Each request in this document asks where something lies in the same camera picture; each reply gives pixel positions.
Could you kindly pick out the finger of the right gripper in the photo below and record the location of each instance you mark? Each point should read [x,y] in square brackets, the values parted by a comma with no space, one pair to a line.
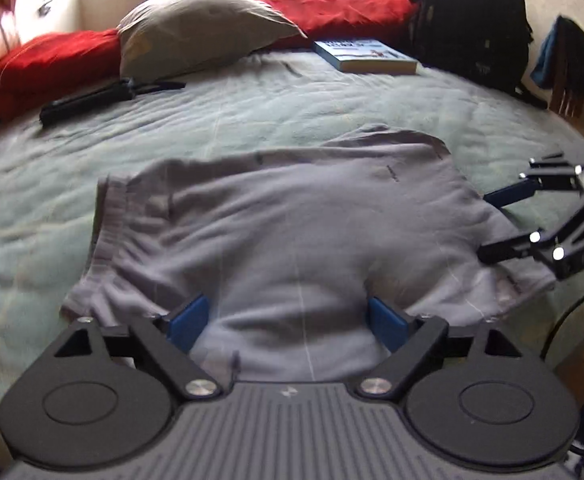
[557,172]
[560,250]

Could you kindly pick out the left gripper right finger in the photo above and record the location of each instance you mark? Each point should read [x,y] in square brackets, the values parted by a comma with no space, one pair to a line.
[415,346]

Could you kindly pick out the grey sweatpants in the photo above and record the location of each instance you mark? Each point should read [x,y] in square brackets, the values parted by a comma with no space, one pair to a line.
[288,246]

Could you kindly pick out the black backpack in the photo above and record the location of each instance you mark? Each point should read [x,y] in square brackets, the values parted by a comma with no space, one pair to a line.
[484,41]

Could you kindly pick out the red duvet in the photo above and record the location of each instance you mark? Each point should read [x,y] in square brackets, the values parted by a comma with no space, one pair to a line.
[56,64]

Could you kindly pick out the wooden chair with clothes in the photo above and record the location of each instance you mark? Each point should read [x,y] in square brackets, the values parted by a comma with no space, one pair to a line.
[560,67]

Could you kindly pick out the white blue paperback book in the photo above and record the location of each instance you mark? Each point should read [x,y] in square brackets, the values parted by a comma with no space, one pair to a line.
[365,56]

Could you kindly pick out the grey-green plaid pillow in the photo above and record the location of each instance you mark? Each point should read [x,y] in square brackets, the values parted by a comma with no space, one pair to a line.
[162,39]

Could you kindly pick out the black folded umbrella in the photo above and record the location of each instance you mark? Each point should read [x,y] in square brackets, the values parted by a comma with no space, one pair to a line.
[120,91]

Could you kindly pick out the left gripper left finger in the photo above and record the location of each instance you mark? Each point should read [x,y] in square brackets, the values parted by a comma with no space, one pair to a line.
[163,346]

